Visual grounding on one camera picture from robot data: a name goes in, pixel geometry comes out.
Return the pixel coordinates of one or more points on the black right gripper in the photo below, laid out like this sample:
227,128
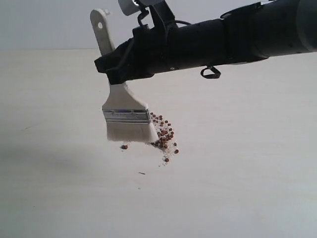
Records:
141,56

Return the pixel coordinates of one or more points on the wooden paint brush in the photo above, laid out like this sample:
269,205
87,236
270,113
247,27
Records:
127,117

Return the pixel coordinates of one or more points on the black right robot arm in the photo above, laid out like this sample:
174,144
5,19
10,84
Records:
247,34

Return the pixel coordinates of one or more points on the pile of grains and pellets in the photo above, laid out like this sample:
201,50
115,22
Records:
166,143

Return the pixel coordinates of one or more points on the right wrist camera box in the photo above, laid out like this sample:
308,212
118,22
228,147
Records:
129,7

